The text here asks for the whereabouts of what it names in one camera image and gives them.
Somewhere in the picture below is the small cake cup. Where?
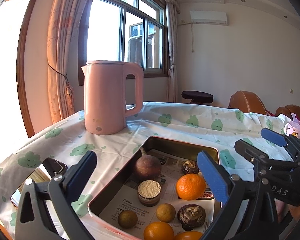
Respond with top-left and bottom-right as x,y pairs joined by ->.
198,181 -> 215,200

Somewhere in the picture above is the dark chocolate pastry front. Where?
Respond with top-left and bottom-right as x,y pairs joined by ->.
177,204 -> 206,231

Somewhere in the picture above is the smooth orange tomato-like fruit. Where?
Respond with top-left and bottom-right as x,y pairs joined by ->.
174,231 -> 203,240

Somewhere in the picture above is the dark chocolate walnut pastry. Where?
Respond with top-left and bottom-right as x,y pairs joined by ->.
181,160 -> 199,174

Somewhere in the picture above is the round longan fruit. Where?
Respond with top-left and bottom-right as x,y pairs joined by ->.
156,203 -> 176,223

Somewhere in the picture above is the crumb-topped layered cake cup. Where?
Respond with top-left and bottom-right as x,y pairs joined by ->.
137,180 -> 161,207

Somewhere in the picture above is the large reddish-brown round fruit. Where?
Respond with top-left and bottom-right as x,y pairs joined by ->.
134,147 -> 162,181

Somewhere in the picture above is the pink cartoon cat cup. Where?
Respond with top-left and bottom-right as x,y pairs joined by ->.
283,121 -> 300,139

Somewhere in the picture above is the brown leather sofa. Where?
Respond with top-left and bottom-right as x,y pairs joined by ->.
275,105 -> 300,118

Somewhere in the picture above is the black smartphone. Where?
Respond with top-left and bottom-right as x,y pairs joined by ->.
10,157 -> 68,209

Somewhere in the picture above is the textured mandarin orange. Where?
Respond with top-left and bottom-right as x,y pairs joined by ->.
175,173 -> 206,200

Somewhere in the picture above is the brown leather chair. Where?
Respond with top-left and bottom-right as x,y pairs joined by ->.
228,90 -> 267,115

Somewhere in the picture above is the white green-cloud tablecloth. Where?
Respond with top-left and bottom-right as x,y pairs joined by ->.
0,102 -> 288,236

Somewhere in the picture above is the printed paper sheet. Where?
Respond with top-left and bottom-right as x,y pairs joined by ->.
90,150 -> 215,239

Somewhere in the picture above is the pink metal tin box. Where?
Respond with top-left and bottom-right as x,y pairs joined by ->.
88,136 -> 221,239

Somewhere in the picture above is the small yellow-brown longan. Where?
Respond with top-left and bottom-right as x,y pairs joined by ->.
117,210 -> 138,229

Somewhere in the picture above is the round dark stool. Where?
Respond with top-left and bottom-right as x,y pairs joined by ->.
181,90 -> 213,105

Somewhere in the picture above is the pink electric kettle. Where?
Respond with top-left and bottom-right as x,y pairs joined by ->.
82,61 -> 143,135

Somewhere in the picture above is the white air conditioner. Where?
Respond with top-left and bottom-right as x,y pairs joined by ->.
190,11 -> 228,25

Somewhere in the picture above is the brown framed window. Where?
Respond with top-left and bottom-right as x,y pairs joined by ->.
78,0 -> 169,77

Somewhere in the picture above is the pink floral curtain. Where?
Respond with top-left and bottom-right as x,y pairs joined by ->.
47,0 -> 88,124

